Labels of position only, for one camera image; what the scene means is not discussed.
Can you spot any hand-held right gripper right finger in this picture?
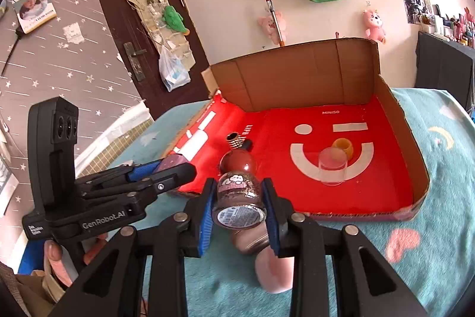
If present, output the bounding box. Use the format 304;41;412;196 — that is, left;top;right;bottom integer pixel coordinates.
260;179;429;317

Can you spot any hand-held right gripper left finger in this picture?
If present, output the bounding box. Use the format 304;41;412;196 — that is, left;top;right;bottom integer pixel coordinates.
48;178;218;317

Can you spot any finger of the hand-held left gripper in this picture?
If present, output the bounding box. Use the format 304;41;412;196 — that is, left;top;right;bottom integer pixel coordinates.
76;159;166;191
80;164;197;202

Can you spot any purple nail polish bottle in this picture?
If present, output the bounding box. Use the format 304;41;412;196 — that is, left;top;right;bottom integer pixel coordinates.
159;154;191;173

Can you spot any grey-brown oval case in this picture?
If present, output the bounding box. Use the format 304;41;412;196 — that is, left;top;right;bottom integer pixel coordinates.
229;224;271;255

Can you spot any brown glitter bottle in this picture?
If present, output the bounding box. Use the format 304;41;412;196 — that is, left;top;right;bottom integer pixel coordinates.
211;150;268;230

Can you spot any pink and white oval case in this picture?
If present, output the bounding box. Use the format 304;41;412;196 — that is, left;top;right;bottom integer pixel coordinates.
254;245;294;294

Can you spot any black bottle with studded cap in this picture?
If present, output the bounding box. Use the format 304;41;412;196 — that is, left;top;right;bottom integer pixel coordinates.
227;132;254;153

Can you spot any clear glass cup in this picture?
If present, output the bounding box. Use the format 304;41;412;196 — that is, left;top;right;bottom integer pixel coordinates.
318;148;349;187

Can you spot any small yellow round pot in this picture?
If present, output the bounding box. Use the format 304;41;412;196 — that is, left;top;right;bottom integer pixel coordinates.
331;139;361;160

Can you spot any cardboard box with red lining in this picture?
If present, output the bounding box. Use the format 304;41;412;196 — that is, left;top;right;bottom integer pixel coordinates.
165;37;431;223

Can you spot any person's left hand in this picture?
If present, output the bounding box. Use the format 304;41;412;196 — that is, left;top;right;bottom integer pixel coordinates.
44;233;108;288

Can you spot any clear plastic bag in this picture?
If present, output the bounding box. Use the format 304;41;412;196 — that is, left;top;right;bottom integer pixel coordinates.
159;46;191;92

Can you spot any photo calendar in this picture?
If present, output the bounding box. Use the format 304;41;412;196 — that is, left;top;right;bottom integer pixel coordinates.
13;0;57;34

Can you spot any green plush toy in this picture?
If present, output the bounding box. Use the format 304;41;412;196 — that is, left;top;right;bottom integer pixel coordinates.
162;5;190;34

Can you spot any clear hanging pocket organizer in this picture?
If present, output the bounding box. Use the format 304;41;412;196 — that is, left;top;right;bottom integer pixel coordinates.
124;0;197;69

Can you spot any dark brown door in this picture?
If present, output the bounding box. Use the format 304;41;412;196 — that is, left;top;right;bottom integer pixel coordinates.
88;0;210;106

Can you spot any pink plush pig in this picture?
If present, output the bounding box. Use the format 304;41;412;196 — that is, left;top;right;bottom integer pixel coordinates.
259;10;288;45

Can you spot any teal fleece blanket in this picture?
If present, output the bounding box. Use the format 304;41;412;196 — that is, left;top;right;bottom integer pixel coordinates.
18;87;475;317

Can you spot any grey pole with orange tip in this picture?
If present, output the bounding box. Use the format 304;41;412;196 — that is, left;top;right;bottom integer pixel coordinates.
264;0;286;46

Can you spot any pink plush bear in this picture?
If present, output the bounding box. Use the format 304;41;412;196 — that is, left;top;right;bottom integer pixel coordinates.
363;8;387;43

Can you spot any table with dark cloth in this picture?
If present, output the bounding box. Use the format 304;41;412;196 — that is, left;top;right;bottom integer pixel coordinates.
415;31;475;110

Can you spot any row of bottles and cosmetics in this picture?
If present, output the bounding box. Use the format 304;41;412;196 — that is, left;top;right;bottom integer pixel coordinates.
419;5;475;50

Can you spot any metal door handle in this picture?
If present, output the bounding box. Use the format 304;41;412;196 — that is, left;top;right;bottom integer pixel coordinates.
123;42;147;82

